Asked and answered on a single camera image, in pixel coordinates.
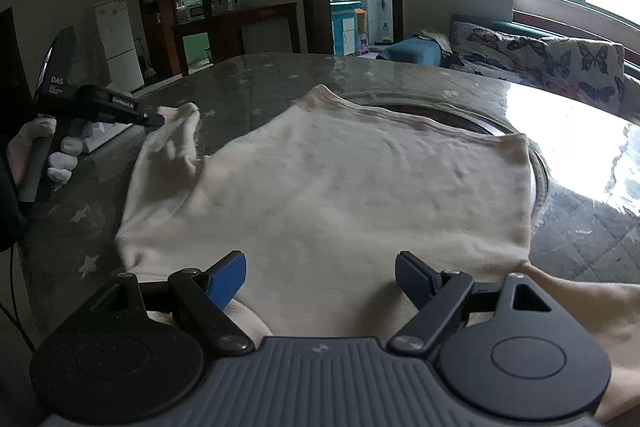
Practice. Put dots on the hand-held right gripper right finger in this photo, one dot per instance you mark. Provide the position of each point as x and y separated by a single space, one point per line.
412 279

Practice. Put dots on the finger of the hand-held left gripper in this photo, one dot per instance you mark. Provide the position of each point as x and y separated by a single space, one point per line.
120 107

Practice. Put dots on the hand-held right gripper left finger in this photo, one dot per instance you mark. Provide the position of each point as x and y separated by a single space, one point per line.
227 279

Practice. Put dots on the cream shirt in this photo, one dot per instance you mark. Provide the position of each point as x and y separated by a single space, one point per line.
350 187

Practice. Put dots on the person's left forearm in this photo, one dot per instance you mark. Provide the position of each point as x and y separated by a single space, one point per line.
7 207

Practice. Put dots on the person's left hand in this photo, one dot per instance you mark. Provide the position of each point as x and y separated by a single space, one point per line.
65 162

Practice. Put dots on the white refrigerator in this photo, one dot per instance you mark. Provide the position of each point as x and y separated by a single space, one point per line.
117 42

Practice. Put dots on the microwave oven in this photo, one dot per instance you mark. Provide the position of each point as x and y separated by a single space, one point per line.
196 11

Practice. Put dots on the dark wooden sideboard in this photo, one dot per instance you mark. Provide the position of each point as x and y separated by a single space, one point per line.
225 24

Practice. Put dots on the blue sofa cover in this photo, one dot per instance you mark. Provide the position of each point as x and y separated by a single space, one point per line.
410 49

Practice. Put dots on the blue cabinet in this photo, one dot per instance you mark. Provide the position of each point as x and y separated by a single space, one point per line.
345 32

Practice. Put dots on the beige towel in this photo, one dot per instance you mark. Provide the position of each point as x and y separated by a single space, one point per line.
437 39

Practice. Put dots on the purple plastic stool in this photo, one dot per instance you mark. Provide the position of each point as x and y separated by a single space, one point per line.
363 43

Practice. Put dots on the butterfly print cushions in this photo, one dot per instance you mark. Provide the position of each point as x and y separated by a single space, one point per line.
505 27

